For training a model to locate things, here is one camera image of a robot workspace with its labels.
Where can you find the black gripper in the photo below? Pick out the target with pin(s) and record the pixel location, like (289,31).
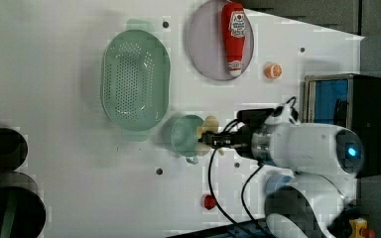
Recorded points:
(240,141)

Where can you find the orange slice toy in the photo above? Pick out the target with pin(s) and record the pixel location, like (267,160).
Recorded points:
(273,71)

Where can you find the green mug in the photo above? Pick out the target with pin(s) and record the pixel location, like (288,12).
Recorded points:
(184,138)

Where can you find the black toaster oven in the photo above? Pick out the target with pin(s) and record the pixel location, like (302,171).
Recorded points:
(352,101)

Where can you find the black cylinder with green stripe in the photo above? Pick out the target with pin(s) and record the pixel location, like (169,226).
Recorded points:
(22,211)

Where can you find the blue bowl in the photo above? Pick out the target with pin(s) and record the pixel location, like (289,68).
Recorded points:
(275,182)

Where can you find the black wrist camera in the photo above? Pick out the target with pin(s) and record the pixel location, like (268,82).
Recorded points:
(254,117)

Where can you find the red round button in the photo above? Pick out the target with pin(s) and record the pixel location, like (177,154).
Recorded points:
(208,202)

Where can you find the peeled yellow banana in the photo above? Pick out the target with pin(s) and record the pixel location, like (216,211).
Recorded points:
(210,124)

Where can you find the red ketchup bottle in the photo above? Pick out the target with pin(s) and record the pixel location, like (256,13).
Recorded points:
(233,28)

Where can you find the black cylinder stand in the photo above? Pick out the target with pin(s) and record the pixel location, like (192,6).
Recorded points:
(13,150)

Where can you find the green perforated colander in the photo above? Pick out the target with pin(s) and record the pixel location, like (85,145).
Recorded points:
(135,85)

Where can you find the pink round plate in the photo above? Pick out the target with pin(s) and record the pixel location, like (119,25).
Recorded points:
(205,41)

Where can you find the yellow emergency stop box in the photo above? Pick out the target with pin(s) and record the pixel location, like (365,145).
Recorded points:
(360,229)

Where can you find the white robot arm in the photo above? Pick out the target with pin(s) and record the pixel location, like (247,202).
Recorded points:
(325,160)

